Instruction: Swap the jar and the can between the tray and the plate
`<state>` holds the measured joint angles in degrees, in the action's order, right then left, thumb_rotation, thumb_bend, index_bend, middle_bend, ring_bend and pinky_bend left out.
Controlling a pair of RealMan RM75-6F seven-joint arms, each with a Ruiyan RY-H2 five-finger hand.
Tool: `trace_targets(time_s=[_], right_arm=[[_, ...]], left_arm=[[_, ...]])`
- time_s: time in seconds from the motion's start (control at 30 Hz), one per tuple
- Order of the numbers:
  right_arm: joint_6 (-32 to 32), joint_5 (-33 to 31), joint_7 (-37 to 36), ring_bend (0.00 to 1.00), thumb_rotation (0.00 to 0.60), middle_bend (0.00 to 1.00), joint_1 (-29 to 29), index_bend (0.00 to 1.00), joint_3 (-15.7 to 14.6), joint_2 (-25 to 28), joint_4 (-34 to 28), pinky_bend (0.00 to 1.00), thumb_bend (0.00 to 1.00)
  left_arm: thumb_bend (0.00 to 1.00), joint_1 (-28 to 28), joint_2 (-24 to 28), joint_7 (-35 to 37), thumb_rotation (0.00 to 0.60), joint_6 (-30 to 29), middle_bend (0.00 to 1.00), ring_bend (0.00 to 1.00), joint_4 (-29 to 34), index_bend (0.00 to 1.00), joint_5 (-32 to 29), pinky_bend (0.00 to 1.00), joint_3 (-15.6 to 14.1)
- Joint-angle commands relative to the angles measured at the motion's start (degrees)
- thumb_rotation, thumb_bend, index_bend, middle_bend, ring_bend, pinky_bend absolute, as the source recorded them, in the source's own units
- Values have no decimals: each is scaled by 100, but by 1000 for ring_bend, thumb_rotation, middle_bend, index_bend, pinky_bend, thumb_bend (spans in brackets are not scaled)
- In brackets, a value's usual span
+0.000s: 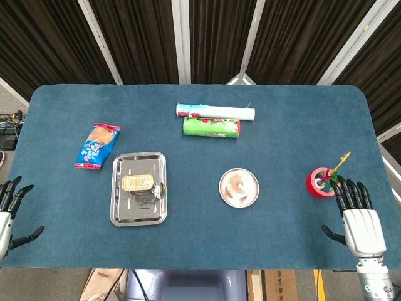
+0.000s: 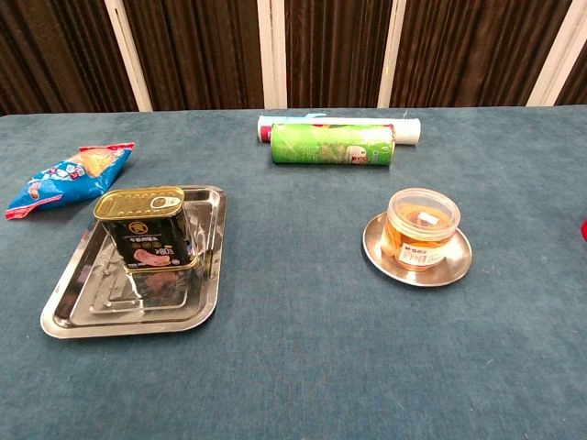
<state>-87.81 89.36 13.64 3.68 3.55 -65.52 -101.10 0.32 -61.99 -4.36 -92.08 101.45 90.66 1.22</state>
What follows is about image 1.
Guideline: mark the blue table cloth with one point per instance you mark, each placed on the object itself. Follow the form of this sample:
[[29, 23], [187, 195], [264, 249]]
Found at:
[[200, 244]]

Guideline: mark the wooden board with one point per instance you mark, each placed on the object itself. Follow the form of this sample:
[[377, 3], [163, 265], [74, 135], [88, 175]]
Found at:
[[100, 282]]

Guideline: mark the brown cup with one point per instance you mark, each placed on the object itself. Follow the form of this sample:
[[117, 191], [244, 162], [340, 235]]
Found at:
[[238, 186]]

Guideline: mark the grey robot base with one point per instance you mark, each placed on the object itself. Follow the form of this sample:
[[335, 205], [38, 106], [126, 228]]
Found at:
[[188, 287]]

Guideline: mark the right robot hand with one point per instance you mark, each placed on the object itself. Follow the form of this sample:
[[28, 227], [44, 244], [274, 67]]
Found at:
[[363, 232]]

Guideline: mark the rectangular metal can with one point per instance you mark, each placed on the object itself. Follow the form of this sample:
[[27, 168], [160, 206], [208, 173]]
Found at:
[[137, 182]]

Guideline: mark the blue snack bag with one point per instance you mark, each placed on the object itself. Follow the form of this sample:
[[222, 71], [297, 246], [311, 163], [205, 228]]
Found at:
[[95, 147]]

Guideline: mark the white wrap roll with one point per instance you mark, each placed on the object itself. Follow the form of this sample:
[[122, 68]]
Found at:
[[219, 112]]

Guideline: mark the rectangular steel tray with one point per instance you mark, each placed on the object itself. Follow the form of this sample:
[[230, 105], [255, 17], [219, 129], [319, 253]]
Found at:
[[125, 213]]

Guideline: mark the dark brown curtain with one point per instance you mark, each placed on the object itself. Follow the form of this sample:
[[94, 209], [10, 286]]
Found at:
[[219, 37]]

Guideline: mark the white frame beam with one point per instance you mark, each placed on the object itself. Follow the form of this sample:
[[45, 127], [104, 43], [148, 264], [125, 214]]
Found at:
[[100, 40], [351, 44], [249, 47], [181, 40]]

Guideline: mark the cardboard box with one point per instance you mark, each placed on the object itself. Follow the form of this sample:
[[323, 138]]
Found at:
[[279, 285]]

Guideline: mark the red tape roll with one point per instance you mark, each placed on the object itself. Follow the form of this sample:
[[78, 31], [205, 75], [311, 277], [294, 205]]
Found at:
[[313, 188]]

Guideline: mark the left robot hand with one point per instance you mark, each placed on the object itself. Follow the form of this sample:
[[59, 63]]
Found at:
[[5, 229]]

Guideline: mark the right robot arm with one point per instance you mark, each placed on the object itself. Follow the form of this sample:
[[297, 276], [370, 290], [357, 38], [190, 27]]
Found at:
[[374, 279]]

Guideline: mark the round metal plate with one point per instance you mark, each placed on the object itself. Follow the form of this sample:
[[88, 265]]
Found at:
[[224, 197]]

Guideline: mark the green chips canister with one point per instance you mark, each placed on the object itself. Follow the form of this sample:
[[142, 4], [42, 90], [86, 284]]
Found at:
[[210, 128]]

